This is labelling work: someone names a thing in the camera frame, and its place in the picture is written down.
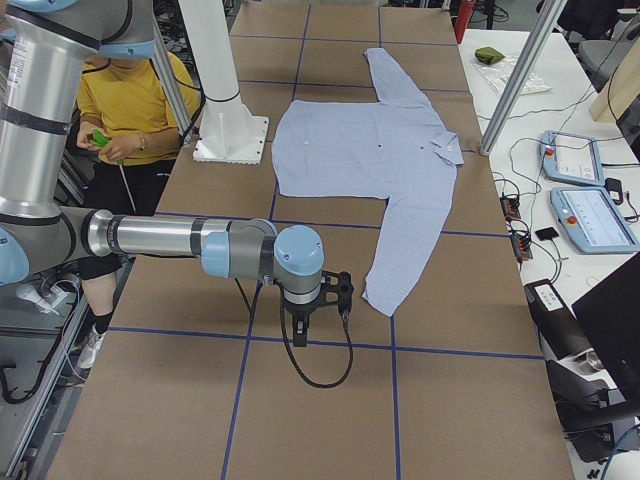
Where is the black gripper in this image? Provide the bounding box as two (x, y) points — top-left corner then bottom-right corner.
(284, 299), (319, 347)

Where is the light blue striped shirt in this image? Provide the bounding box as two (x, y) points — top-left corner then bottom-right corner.
(272, 48), (464, 316)

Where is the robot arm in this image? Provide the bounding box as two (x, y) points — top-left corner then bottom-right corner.
(1, 1), (328, 347)

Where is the orange black circuit board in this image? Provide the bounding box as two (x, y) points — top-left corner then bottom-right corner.
(500, 196), (521, 221)

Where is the black device with label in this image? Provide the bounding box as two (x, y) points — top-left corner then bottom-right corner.
(523, 279), (591, 359)

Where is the person in yellow shirt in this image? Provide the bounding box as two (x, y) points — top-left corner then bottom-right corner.
(76, 52), (199, 369)

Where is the near teach pendant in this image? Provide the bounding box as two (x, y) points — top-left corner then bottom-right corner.
(549, 186), (639, 254)

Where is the teach pendant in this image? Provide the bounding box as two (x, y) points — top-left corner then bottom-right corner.
(540, 130), (605, 187)
(549, 186), (639, 254)

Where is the black monitor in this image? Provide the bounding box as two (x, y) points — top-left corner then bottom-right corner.
(573, 255), (639, 399)

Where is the far teach pendant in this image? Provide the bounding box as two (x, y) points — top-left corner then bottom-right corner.
(540, 130), (605, 187)

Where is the clear plastic bag MINI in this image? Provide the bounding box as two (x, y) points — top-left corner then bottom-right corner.
(477, 58), (553, 95)

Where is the green fabric pouch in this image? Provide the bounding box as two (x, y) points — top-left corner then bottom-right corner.
(474, 46), (505, 65)

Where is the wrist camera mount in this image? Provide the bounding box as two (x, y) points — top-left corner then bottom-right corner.
(318, 270), (354, 318)

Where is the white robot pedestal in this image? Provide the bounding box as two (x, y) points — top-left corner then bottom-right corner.
(179, 0), (269, 165)

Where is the green handled tool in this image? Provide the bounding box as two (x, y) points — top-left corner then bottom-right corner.
(91, 129), (110, 149)

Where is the aluminium frame post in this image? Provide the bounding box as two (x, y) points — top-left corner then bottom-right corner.
(479, 0), (567, 156)

